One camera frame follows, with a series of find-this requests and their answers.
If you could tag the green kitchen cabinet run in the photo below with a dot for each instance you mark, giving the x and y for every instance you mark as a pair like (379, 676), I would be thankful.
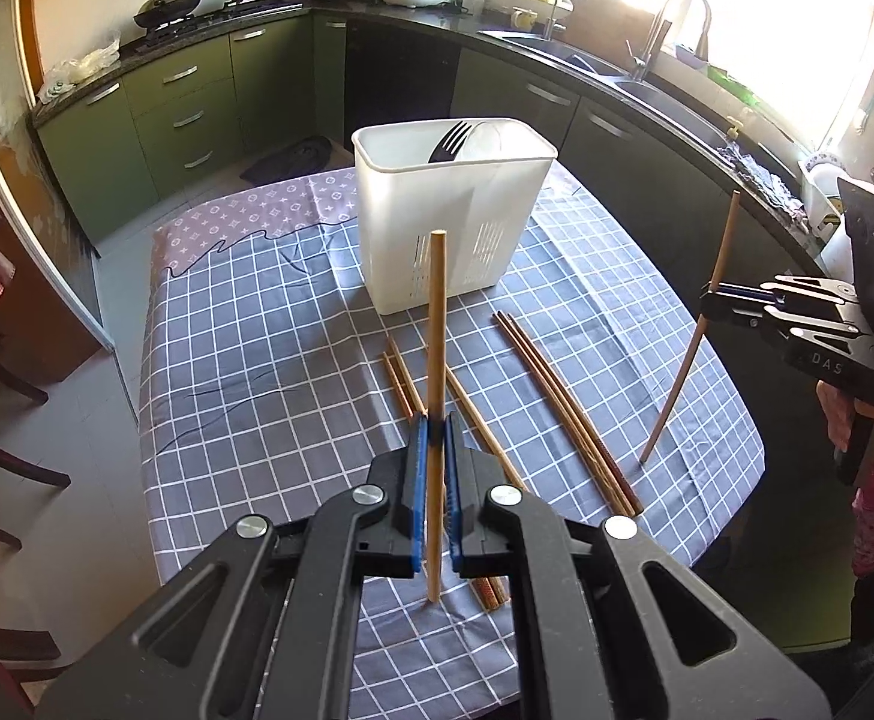
(527, 112)
(182, 112)

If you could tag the steel sink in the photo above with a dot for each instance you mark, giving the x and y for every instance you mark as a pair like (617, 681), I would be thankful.
(557, 52)

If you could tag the kitchen window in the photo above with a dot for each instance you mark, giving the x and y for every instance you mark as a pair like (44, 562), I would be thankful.
(781, 15)

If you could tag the tall steel faucet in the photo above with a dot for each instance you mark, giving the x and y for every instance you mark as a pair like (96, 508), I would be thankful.
(654, 37)

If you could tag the green box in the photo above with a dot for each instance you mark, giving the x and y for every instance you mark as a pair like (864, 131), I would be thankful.
(733, 82)

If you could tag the black fork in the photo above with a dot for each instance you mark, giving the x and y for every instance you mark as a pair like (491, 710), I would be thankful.
(448, 142)

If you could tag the black kitchen countertop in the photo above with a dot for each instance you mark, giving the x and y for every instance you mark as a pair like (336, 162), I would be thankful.
(706, 135)

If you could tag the clear plastic bags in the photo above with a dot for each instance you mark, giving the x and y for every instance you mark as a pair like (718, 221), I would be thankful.
(84, 67)

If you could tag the wooden chopstick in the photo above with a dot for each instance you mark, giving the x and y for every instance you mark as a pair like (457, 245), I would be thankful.
(407, 369)
(680, 382)
(485, 431)
(557, 401)
(566, 399)
(437, 315)
(399, 371)
(575, 397)

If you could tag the black wok with lid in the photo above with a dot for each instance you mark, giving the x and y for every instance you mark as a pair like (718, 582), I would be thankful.
(168, 4)

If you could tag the clear plastic utensil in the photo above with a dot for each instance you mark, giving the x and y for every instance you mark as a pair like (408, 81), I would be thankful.
(485, 141)

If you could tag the white plastic tub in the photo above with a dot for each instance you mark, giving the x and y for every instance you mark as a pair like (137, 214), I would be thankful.
(826, 195)

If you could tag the brown cardboard sheet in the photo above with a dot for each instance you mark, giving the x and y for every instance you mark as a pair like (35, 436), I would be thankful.
(609, 7)

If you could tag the pale mug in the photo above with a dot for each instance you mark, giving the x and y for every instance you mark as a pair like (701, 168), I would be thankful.
(524, 18)

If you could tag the grey checked tablecloth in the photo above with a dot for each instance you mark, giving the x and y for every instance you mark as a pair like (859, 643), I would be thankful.
(272, 360)

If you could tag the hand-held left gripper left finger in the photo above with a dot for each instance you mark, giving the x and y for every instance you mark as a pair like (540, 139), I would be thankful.
(418, 499)

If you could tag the gas stove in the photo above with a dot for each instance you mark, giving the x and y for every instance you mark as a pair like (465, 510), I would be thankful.
(219, 17)

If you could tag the small grey box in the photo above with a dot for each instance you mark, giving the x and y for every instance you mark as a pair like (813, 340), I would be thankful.
(470, 4)

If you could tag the person's right hand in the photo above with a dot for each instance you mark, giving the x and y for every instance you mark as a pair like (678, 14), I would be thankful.
(831, 412)

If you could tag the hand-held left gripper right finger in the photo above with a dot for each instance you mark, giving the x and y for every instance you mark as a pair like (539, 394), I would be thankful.
(456, 499)

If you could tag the dark floor mat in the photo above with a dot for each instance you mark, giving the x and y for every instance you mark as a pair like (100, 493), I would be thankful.
(290, 157)

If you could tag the dark corner cabinet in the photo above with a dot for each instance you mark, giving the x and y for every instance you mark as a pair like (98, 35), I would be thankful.
(399, 82)

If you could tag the white plastic utensil holder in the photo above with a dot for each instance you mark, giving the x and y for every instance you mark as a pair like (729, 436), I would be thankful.
(422, 225)

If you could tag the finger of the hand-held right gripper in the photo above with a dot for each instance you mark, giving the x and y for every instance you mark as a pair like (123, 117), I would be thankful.
(736, 311)
(804, 289)

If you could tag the crumpled plastic wrap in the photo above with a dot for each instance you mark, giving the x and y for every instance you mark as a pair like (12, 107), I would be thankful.
(763, 180)

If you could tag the slim sink faucet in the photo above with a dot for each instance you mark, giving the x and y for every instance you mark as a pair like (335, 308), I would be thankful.
(553, 11)

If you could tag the sliding glass door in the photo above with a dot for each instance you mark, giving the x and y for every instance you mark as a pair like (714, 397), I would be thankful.
(24, 187)

